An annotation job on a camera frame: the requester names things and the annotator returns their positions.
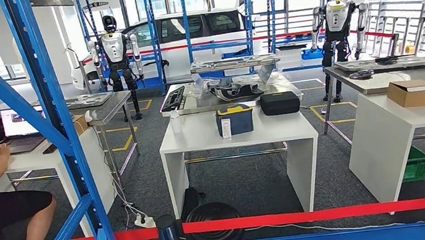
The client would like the white panel desk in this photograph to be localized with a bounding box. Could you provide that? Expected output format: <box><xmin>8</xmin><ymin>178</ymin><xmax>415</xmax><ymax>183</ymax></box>
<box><xmin>0</xmin><ymin>125</ymin><xmax>121</xmax><ymax>240</ymax></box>
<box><xmin>339</xmin><ymin>85</ymin><xmax>425</xmax><ymax>208</ymax></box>
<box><xmin>155</xmin><ymin>97</ymin><xmax>329</xmax><ymax>231</ymax></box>

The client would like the silver metal fixture plate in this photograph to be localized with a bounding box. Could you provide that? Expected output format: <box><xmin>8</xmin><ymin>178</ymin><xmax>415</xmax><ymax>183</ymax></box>
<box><xmin>189</xmin><ymin>50</ymin><xmax>285</xmax><ymax>93</ymax></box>

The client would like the black slotted tray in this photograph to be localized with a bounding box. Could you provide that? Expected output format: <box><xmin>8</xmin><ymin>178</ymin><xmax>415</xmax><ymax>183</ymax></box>
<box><xmin>157</xmin><ymin>85</ymin><xmax>189</xmax><ymax>114</ymax></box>

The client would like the black silver humanoid robot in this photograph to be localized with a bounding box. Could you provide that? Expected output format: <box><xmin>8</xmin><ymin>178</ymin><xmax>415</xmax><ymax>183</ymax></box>
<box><xmin>305</xmin><ymin>0</ymin><xmax>381</xmax><ymax>105</ymax></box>
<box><xmin>83</xmin><ymin>11</ymin><xmax>151</xmax><ymax>126</ymax></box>

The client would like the blue plastic bin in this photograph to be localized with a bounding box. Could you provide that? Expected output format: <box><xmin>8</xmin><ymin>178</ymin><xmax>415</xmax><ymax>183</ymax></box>
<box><xmin>300</xmin><ymin>46</ymin><xmax>325</xmax><ymax>62</ymax></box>

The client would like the grey moulded car part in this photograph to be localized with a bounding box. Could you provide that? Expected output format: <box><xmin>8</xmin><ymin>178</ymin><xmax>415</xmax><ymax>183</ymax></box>
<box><xmin>207</xmin><ymin>72</ymin><xmax>266</xmax><ymax>105</ymax></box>

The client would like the dark stanchion post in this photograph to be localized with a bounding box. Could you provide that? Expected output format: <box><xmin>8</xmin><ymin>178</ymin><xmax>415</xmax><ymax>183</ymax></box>
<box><xmin>154</xmin><ymin>212</ymin><xmax>184</xmax><ymax>240</ymax></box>

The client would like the black hard case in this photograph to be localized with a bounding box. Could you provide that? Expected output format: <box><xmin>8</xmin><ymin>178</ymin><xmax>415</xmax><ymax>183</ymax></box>
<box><xmin>258</xmin><ymin>89</ymin><xmax>303</xmax><ymax>118</ymax></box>

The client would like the white metal railing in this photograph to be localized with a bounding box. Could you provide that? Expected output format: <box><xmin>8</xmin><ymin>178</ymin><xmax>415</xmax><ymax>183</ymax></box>
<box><xmin>361</xmin><ymin>0</ymin><xmax>425</xmax><ymax>64</ymax></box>

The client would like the cardboard box with white label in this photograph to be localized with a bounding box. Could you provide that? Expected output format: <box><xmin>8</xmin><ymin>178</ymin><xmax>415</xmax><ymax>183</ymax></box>
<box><xmin>385</xmin><ymin>76</ymin><xmax>425</xmax><ymax>113</ymax></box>

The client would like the white plastic bottle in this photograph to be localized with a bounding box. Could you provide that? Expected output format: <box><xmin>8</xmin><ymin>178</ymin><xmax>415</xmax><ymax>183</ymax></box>
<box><xmin>169</xmin><ymin>110</ymin><xmax>183</xmax><ymax>135</ymax></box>

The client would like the small cardboard box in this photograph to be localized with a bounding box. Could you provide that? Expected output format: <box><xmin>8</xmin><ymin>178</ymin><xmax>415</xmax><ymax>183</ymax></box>
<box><xmin>71</xmin><ymin>112</ymin><xmax>91</xmax><ymax>137</ymax></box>

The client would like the white power strip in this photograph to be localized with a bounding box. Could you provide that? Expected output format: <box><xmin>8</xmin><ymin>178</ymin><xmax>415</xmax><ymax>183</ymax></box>
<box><xmin>133</xmin><ymin>212</ymin><xmax>157</xmax><ymax>231</ymax></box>

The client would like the green plastic crate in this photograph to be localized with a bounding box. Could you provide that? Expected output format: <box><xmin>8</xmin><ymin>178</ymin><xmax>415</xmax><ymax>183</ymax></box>
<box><xmin>399</xmin><ymin>144</ymin><xmax>425</xmax><ymax>183</ymax></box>

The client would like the black smartphone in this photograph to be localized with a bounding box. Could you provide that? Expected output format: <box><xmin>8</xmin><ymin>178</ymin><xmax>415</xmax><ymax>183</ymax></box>
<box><xmin>41</xmin><ymin>143</ymin><xmax>59</xmax><ymax>155</ymax></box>

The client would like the black round bin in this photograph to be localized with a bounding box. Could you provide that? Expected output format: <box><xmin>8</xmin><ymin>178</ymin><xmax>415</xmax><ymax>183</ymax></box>
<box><xmin>182</xmin><ymin>198</ymin><xmax>247</xmax><ymax>240</ymax></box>

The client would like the open laptop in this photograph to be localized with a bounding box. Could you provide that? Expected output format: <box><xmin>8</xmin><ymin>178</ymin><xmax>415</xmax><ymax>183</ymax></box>
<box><xmin>0</xmin><ymin>103</ymin><xmax>50</xmax><ymax>156</ymax></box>

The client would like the white car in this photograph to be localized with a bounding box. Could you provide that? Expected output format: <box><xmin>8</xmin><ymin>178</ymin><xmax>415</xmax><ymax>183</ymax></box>
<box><xmin>63</xmin><ymin>0</ymin><xmax>298</xmax><ymax>96</ymax></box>

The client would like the black backpack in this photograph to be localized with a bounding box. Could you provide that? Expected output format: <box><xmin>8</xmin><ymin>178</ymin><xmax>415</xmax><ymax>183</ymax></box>
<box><xmin>177</xmin><ymin>186</ymin><xmax>210</xmax><ymax>223</ymax></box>

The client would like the stainless steel table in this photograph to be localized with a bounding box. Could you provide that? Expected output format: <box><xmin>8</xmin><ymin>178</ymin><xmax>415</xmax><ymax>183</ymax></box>
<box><xmin>66</xmin><ymin>89</ymin><xmax>145</xmax><ymax>191</ymax></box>
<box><xmin>156</xmin><ymin>68</ymin><xmax>311</xmax><ymax>167</ymax></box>
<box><xmin>315</xmin><ymin>52</ymin><xmax>425</xmax><ymax>152</ymax></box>

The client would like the blue yellow tool bag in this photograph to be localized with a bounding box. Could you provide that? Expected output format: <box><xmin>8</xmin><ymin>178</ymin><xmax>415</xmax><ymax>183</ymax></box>
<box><xmin>214</xmin><ymin>101</ymin><xmax>257</xmax><ymax>142</ymax></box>

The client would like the small black car part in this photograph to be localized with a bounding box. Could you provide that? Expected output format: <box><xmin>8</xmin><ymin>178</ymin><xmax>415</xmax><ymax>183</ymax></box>
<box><xmin>348</xmin><ymin>68</ymin><xmax>376</xmax><ymax>82</ymax></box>

